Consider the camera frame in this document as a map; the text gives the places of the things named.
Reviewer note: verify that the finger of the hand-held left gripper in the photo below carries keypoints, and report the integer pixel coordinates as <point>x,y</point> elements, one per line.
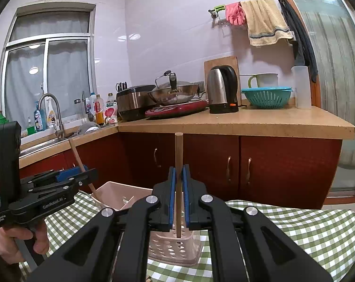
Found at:
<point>86,176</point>
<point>67,174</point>

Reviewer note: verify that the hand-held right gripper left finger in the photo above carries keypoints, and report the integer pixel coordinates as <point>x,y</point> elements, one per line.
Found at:
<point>172,199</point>

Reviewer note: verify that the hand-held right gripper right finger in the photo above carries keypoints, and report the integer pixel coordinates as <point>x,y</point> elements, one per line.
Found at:
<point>185,199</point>

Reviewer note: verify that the wooden chopstick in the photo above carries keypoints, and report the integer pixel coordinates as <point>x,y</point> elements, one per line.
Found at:
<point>77,158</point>
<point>179,152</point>

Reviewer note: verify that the pink perforated utensil holder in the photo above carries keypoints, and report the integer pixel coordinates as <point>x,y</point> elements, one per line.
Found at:
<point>165,248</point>

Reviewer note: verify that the person's left hand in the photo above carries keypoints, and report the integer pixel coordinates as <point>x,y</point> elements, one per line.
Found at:
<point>9,236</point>

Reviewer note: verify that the steel kitchen sink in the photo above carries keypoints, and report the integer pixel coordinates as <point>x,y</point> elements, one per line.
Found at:
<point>42,145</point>

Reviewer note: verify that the green plastic bottle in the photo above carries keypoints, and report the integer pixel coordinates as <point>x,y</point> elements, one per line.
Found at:
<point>1,119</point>

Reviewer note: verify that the round metal dish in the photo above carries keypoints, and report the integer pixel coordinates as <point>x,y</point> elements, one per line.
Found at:
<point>89,128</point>

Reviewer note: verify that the blue detergent bottle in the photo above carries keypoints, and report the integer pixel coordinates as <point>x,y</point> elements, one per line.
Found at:
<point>39,117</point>

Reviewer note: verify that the white spray bottle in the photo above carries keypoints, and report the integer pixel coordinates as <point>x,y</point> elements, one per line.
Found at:
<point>51,114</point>

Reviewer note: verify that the orange liquid bottle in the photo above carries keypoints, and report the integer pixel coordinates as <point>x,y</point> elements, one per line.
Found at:
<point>99,114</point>

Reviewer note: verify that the steel kitchen faucet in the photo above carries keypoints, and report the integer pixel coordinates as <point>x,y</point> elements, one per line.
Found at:
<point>58,108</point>

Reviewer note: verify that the white bottle red label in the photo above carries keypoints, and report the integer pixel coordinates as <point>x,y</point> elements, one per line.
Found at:
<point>110,111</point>

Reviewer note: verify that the black rice cooker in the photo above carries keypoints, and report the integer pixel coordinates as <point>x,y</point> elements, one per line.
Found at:
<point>130,105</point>

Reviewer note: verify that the red induction cooker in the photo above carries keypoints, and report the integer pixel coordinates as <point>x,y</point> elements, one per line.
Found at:
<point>177,111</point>

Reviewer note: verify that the sliding glass window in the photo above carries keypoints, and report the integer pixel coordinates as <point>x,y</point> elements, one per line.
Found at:
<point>65,73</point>

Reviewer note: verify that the red kitchen cabinet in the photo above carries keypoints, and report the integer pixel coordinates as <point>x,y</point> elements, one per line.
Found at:
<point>283,167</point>

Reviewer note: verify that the beige kitchen countertop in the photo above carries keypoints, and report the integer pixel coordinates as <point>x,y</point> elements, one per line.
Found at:
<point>253,120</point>

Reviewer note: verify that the steel wok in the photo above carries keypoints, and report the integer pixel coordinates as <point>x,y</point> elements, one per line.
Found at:
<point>177,94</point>

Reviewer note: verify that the green checked tablecloth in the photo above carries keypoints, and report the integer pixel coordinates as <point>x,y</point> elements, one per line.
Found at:
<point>298,226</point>

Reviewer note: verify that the steel electric kettle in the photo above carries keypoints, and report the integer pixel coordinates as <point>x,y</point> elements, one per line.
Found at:
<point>220,88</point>

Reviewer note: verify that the glass wok lid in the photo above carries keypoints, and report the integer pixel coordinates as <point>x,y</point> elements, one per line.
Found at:
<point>167,72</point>

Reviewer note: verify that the teal plastic colander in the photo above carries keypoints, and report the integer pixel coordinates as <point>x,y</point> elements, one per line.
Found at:
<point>265,98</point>

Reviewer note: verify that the wooden cutting board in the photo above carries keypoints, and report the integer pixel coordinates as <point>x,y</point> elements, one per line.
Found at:
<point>221,61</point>

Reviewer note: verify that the white plastic jug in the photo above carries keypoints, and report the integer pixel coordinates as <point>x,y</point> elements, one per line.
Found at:
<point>301,88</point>

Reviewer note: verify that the metal towel rack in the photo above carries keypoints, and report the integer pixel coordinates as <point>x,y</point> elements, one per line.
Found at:
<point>216,13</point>

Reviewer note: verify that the pink rubber gloves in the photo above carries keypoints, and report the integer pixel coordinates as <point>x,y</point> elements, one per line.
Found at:
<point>234,13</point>

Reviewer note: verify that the beige striped towel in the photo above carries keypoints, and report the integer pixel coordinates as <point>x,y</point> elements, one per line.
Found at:
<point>262,20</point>

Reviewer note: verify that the dark hanging cloth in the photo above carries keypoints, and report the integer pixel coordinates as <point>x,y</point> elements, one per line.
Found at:
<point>298,35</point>

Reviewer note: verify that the frosted glass door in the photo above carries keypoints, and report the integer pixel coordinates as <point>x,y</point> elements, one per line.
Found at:
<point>336,64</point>

